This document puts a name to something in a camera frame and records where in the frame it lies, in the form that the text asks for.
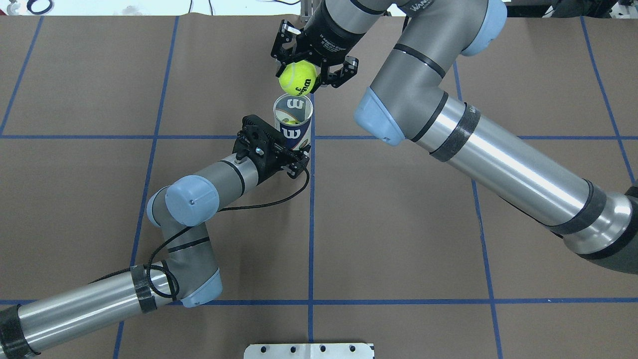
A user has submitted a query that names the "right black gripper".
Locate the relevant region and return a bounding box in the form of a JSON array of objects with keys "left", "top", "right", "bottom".
[{"left": 271, "top": 4, "right": 364, "bottom": 89}]

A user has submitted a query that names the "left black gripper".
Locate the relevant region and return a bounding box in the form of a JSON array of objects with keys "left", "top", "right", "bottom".
[{"left": 248, "top": 131, "right": 310, "bottom": 185}]

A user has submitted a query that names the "yellow Wilson tennis ball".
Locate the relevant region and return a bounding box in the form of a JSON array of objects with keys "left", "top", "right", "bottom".
[{"left": 281, "top": 118, "right": 301, "bottom": 126}]

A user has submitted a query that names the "yellow Roland Garros tennis ball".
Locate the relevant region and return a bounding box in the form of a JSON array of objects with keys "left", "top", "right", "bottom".
[{"left": 278, "top": 60, "right": 317, "bottom": 96}]

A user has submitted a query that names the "clear tennis ball can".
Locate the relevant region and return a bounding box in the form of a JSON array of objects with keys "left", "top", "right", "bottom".
[{"left": 273, "top": 94, "right": 313, "bottom": 151}]

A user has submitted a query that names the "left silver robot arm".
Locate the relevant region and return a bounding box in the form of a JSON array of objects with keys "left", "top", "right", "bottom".
[{"left": 1, "top": 135, "right": 308, "bottom": 359}]

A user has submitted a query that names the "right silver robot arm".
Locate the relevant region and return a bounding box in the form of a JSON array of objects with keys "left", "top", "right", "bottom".
[{"left": 354, "top": 0, "right": 638, "bottom": 274}]

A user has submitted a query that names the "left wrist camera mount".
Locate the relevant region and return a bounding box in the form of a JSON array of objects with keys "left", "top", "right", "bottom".
[{"left": 233, "top": 114, "right": 280, "bottom": 163}]

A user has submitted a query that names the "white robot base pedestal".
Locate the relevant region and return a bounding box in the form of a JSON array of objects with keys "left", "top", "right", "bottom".
[{"left": 243, "top": 343, "right": 375, "bottom": 359}]

